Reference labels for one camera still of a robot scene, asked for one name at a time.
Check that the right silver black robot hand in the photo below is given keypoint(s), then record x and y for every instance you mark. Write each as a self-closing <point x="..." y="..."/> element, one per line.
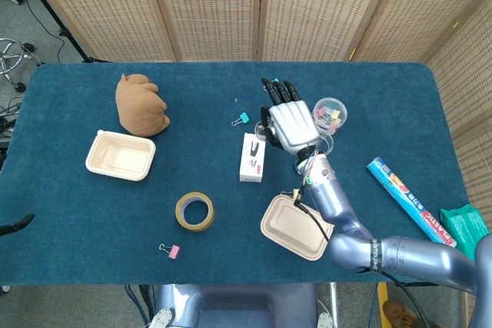
<point x="294" y="124"/>

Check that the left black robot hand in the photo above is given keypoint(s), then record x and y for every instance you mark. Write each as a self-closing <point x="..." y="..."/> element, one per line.
<point x="17" y="223"/>

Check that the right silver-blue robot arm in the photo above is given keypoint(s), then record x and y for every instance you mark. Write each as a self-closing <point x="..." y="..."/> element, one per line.
<point x="334" y="205"/>

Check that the clear glass jar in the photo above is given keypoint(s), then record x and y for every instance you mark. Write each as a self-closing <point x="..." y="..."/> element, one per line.
<point x="326" y="143"/>

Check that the clear jar of binder clips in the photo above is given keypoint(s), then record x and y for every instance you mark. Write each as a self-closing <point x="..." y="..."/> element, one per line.
<point x="334" y="113"/>

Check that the white cardboard box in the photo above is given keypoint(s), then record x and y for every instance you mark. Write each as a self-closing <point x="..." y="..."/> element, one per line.
<point x="251" y="166"/>

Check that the blue table cloth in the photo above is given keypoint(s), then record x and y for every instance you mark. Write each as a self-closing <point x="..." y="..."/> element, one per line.
<point x="77" y="209"/>

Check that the yellow binder clip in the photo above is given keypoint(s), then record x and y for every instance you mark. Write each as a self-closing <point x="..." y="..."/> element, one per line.
<point x="296" y="193"/>

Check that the upturned beige food container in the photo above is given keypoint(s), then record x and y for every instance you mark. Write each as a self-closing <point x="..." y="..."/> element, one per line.
<point x="288" y="224"/>

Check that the open beige food container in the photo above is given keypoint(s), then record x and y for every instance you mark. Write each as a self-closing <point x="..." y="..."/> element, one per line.
<point x="119" y="157"/>

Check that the blue plastic wrap box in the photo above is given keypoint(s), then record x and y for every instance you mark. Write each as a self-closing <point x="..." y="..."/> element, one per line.
<point x="403" y="189"/>

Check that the yellow tape roll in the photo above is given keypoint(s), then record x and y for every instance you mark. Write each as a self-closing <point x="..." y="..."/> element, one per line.
<point x="194" y="226"/>

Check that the woven folding screen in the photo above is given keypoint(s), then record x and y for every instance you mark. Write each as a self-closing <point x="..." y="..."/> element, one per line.
<point x="211" y="5"/>

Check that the brown plush toy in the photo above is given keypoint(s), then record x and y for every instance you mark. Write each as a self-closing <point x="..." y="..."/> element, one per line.
<point x="138" y="109"/>

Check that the pink binder clip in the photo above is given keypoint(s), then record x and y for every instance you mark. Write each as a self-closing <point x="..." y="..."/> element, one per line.
<point x="175" y="252"/>

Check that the chrome chair base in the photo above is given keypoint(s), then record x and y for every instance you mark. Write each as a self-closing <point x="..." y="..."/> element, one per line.
<point x="13" y="59"/>

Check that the silver-blue robot torso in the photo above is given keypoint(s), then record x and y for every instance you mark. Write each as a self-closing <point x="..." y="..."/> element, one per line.
<point x="230" y="305"/>

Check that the green wet wipes pack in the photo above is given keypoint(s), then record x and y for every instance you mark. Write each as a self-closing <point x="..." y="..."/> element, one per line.
<point x="461" y="224"/>

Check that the black stand leg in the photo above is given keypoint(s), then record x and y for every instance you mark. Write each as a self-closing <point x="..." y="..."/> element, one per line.
<point x="50" y="13"/>

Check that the brown shoe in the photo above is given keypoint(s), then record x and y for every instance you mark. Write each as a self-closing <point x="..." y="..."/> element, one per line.
<point x="399" y="314"/>

